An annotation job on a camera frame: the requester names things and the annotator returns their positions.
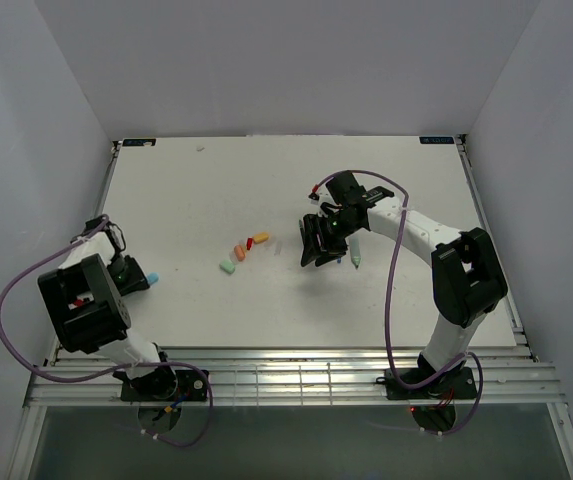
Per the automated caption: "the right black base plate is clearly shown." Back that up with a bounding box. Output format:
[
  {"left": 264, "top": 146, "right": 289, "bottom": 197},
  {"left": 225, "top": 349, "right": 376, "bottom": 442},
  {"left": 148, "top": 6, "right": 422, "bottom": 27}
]
[{"left": 375, "top": 367, "right": 477, "bottom": 400}]

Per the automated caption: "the left blue corner label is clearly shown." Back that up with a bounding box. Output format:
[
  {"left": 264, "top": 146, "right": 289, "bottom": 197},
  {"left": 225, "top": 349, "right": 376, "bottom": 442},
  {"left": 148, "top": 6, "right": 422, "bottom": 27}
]
[{"left": 121, "top": 138, "right": 157, "bottom": 147}]

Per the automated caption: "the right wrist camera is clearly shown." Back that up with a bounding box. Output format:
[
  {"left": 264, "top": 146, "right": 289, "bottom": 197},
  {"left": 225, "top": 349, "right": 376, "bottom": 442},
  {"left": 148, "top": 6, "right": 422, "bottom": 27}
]
[{"left": 325, "top": 170, "right": 366, "bottom": 207}]

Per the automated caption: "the orange highlighter cap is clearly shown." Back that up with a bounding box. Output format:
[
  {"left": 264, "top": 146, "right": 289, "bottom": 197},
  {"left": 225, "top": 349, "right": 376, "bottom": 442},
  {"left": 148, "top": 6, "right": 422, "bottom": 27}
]
[{"left": 233, "top": 244, "right": 246, "bottom": 262}]

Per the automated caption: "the green highlighter pen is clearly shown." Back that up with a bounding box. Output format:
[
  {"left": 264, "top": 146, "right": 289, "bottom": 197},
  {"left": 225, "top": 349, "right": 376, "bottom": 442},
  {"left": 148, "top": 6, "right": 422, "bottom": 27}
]
[{"left": 349, "top": 235, "right": 362, "bottom": 269}]

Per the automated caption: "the light blue highlighter pen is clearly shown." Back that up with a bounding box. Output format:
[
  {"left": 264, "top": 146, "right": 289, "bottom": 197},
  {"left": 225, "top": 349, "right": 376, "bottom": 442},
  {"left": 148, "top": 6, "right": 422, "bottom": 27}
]
[{"left": 146, "top": 272, "right": 159, "bottom": 286}]

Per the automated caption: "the right blue corner label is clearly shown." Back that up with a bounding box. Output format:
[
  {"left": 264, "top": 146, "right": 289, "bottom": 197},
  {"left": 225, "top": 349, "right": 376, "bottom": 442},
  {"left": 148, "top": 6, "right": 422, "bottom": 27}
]
[{"left": 419, "top": 136, "right": 455, "bottom": 145}]

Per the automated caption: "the aluminium rail frame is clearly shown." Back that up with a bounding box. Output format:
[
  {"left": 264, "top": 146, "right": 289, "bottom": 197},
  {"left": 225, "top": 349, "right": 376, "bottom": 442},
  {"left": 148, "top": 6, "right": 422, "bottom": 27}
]
[{"left": 8, "top": 133, "right": 573, "bottom": 480}]

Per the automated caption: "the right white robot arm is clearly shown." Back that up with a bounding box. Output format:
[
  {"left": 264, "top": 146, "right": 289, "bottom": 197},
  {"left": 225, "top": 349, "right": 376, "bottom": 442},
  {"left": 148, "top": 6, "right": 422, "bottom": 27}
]
[{"left": 300, "top": 187, "right": 508, "bottom": 397}]

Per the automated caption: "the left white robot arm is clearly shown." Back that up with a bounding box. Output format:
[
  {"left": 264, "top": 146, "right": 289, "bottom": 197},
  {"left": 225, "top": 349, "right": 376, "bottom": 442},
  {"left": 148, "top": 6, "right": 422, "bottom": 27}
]
[{"left": 37, "top": 217, "right": 178, "bottom": 400}]

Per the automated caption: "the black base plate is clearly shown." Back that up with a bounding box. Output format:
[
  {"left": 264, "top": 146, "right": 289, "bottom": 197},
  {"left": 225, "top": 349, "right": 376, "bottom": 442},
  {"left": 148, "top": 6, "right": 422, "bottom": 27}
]
[
  {"left": 119, "top": 367, "right": 209, "bottom": 404},
  {"left": 375, "top": 367, "right": 477, "bottom": 400}
]

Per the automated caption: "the blue corner label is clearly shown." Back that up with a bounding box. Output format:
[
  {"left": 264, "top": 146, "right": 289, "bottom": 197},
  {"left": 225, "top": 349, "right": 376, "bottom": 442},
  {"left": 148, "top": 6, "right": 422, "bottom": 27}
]
[
  {"left": 121, "top": 138, "right": 157, "bottom": 147},
  {"left": 419, "top": 136, "right": 455, "bottom": 145}
]

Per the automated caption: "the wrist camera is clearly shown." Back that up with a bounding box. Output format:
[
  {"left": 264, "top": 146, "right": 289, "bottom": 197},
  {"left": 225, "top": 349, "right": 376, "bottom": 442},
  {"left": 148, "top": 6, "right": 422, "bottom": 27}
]
[
  {"left": 325, "top": 170, "right": 366, "bottom": 207},
  {"left": 104, "top": 221, "right": 126, "bottom": 255}
]

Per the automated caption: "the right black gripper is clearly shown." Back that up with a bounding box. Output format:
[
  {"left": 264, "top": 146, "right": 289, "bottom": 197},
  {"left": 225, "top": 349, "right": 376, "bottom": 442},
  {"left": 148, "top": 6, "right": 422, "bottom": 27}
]
[{"left": 300, "top": 212, "right": 361, "bottom": 267}]

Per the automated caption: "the yellow-orange pen cap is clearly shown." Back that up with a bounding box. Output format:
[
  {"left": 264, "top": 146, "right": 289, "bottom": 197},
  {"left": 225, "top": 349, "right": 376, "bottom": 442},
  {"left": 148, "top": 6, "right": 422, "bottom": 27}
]
[{"left": 252, "top": 232, "right": 270, "bottom": 244}]

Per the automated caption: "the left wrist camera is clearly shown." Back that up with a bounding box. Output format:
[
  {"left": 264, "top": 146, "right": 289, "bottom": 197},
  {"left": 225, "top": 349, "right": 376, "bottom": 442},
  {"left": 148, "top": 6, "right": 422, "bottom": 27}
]
[{"left": 104, "top": 221, "right": 126, "bottom": 255}]

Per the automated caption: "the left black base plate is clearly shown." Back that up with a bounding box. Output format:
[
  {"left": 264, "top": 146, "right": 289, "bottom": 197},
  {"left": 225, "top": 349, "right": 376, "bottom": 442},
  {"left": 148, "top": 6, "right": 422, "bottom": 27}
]
[{"left": 119, "top": 367, "right": 209, "bottom": 404}]

